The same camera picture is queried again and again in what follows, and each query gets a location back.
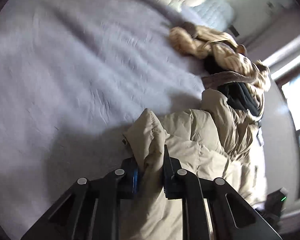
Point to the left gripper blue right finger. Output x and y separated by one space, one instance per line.
170 181

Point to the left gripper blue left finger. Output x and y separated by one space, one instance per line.
129 184

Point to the beige puffer jacket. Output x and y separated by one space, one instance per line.
213 141

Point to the black folded fleece garment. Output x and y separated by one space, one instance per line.
236 92

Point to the lavender embossed bed blanket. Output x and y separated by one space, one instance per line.
74 75

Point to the beige striped plush robe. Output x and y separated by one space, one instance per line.
201 41

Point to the grey quilted headboard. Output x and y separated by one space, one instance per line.
215 14

